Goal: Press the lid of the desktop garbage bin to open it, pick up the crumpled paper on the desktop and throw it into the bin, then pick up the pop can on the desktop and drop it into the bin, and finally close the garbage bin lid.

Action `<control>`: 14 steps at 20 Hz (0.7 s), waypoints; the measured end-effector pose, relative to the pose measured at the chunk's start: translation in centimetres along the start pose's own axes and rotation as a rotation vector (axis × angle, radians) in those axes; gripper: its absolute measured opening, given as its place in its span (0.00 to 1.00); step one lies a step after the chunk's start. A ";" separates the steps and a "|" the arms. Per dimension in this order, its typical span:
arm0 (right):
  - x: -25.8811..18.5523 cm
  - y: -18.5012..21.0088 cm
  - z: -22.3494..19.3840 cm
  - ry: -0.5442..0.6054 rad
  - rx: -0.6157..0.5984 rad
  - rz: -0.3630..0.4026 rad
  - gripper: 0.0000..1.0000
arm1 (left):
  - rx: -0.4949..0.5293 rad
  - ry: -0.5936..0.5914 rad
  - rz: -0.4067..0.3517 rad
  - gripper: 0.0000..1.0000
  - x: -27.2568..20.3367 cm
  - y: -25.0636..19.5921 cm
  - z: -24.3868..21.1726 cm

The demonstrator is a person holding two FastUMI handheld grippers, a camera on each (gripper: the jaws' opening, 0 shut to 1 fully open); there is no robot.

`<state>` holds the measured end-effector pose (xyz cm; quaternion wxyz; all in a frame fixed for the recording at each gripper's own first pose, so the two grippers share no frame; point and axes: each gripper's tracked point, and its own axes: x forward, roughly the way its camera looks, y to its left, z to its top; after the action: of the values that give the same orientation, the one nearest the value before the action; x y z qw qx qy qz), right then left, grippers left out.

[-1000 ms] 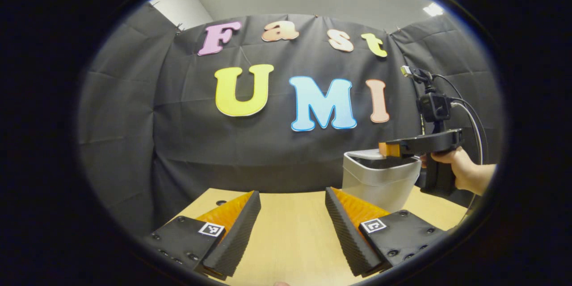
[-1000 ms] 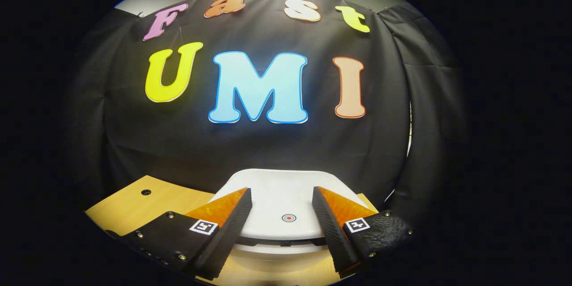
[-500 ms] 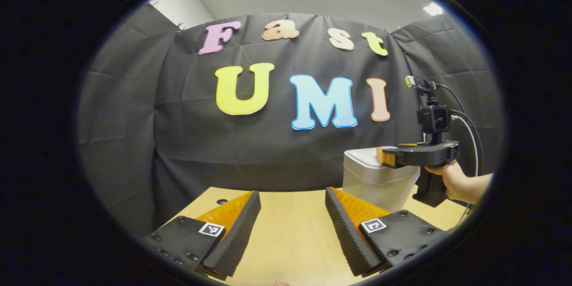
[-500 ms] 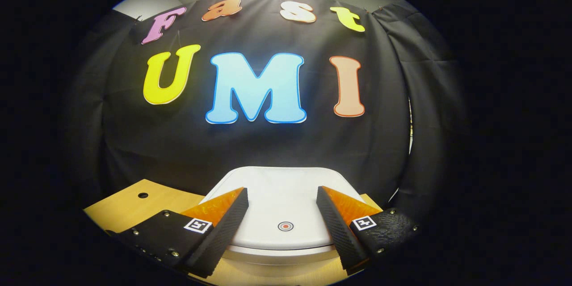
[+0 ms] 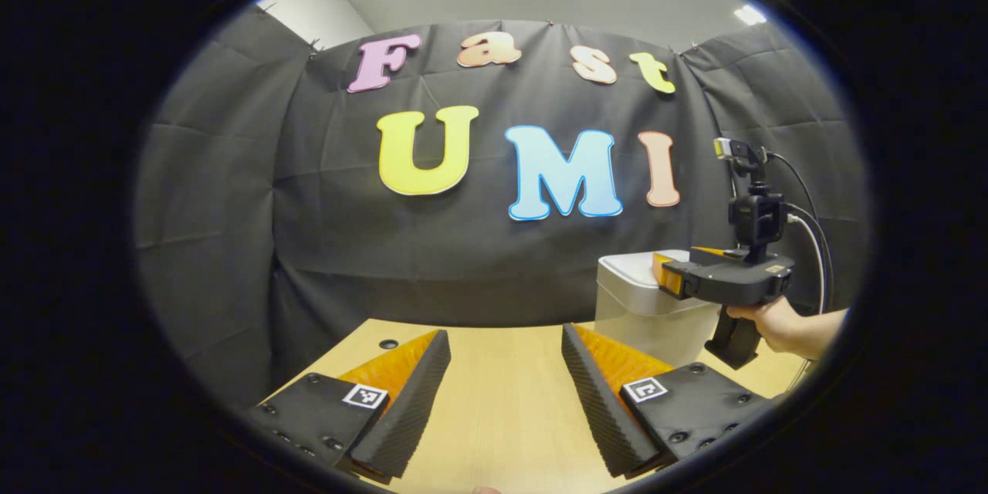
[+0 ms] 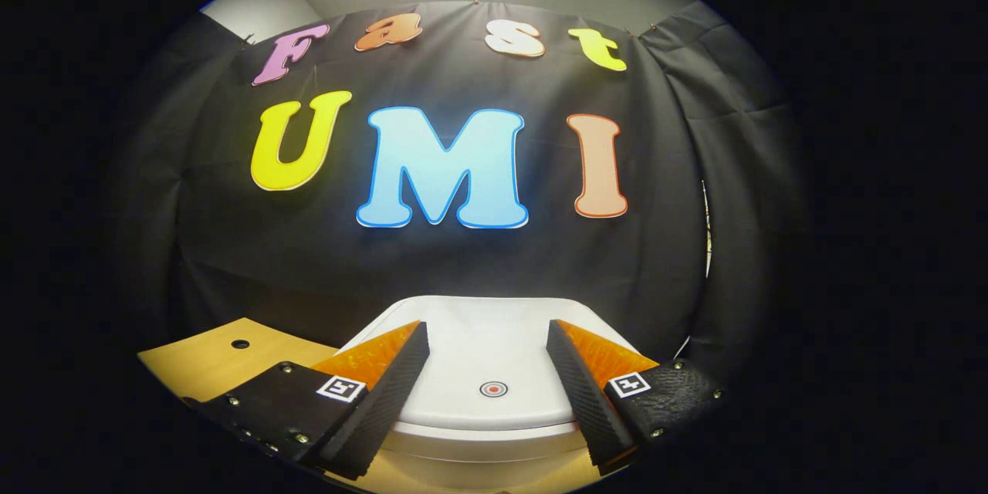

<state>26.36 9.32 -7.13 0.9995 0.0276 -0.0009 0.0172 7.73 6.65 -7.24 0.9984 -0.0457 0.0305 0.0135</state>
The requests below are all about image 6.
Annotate white desktop garbage bin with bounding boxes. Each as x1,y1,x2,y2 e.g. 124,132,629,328
328,295,657,491

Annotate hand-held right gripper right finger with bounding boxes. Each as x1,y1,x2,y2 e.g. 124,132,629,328
546,319,726,477

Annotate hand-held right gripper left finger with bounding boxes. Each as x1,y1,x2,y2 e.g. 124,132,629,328
183,320,431,482

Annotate wooden desktop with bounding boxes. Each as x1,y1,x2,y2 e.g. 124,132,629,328
137,316,618,494

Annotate black backdrop cloth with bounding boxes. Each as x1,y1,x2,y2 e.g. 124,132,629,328
108,0,811,371

